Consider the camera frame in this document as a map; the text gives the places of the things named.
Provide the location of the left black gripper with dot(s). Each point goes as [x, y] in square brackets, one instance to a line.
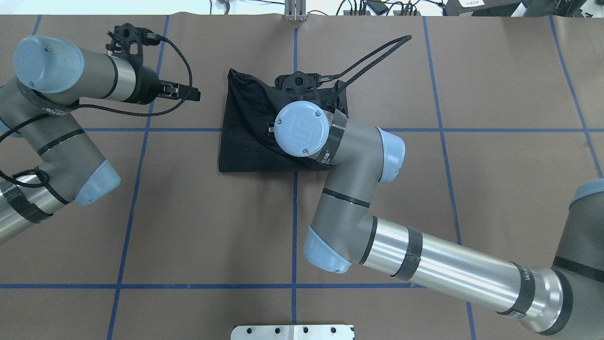
[146, 86]

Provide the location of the black graphic t-shirt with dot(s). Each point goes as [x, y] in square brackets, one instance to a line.
[251, 107]

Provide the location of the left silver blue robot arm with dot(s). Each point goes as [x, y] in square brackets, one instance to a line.
[52, 75]

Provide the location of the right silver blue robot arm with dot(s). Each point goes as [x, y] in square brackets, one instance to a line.
[564, 301]

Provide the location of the black orange power strip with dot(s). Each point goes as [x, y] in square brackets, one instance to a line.
[391, 8]

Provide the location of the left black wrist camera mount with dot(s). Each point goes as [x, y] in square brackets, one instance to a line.
[128, 41]

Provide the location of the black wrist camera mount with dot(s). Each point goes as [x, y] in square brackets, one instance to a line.
[301, 86]
[128, 41]

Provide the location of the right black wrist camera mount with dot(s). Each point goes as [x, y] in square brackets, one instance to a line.
[301, 86]

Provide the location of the aluminium frame post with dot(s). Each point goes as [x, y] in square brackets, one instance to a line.
[295, 10]

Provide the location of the white central pedestal column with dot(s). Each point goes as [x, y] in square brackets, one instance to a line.
[294, 332]

